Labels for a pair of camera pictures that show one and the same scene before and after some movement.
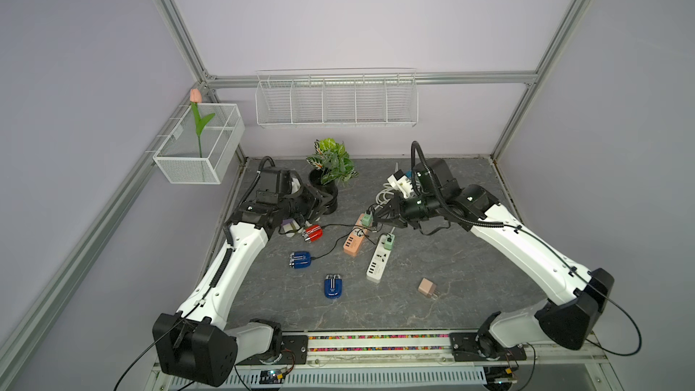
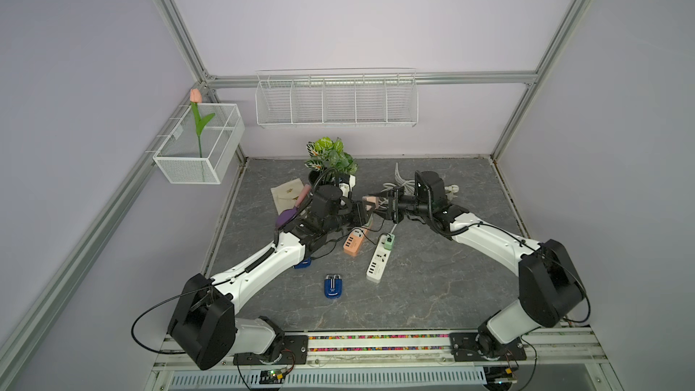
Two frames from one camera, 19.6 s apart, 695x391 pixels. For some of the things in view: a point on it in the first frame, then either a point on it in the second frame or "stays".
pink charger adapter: x=428 y=288 → x=373 y=199
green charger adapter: x=389 y=241 stays
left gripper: x=315 y=201 → x=359 y=218
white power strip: x=379 y=261 stays
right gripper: x=394 y=206 stays
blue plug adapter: x=299 y=260 stays
